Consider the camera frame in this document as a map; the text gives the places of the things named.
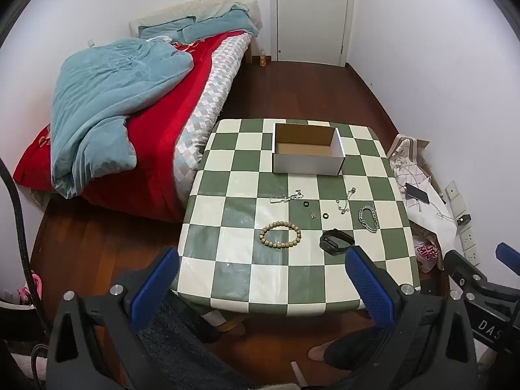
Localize blue pillow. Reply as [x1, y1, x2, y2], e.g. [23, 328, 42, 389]
[138, 16, 198, 42]

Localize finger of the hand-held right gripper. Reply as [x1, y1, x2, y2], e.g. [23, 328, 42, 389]
[444, 250, 488, 289]
[496, 242, 520, 277]

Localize black braided cable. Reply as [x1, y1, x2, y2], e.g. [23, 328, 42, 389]
[0, 158, 43, 319]

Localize small blue blanket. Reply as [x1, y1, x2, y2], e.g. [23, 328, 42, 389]
[181, 7, 261, 45]

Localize grey checkered bed sheet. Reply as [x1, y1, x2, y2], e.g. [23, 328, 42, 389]
[173, 32, 253, 208]

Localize wooden bead bracelet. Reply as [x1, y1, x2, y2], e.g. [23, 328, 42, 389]
[259, 221, 302, 249]

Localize white power strip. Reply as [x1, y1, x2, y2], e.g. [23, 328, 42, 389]
[445, 180, 481, 267]

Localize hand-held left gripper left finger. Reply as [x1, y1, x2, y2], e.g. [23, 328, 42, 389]
[46, 247, 181, 390]

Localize white cardboard box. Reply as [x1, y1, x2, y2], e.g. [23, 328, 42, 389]
[271, 123, 346, 176]

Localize bed with red cover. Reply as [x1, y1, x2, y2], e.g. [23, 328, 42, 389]
[12, 32, 244, 223]

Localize silver necklace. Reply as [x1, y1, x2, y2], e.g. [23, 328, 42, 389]
[270, 189, 305, 204]

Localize beige bed headboard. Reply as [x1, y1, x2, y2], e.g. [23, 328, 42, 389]
[130, 0, 263, 66]

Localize light blue quilt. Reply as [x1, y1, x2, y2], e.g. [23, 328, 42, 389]
[51, 37, 193, 200]

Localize person's left leg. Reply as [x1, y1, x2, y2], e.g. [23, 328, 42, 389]
[136, 290, 254, 390]

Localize red printed plastic bag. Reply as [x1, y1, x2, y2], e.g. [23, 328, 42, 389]
[413, 233, 444, 274]

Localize green checkered tablecloth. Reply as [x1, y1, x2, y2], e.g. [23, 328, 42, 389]
[170, 119, 420, 318]

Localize white door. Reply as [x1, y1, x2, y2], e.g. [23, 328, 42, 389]
[276, 0, 351, 66]

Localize person's right leg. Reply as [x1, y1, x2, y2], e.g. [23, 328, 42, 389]
[308, 324, 409, 372]

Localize white grid pattern bag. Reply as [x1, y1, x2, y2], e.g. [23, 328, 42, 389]
[388, 134, 431, 196]

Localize black smart band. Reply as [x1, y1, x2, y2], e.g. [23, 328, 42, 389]
[319, 229, 354, 256]

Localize pink slippers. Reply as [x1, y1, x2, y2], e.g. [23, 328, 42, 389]
[17, 274, 44, 306]

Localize brown cardboard box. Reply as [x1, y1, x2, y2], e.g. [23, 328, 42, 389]
[388, 133, 445, 200]

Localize thin pendant necklace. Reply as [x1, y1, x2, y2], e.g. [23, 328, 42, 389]
[335, 188, 357, 215]

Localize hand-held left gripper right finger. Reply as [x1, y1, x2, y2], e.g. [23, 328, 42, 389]
[344, 246, 478, 390]

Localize black smartphone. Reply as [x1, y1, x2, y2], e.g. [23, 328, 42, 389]
[405, 184, 431, 205]

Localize silver chain bracelet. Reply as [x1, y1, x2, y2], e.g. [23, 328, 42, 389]
[358, 206, 380, 233]

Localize person's leg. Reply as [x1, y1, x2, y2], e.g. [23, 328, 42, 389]
[136, 290, 254, 390]
[308, 324, 409, 372]

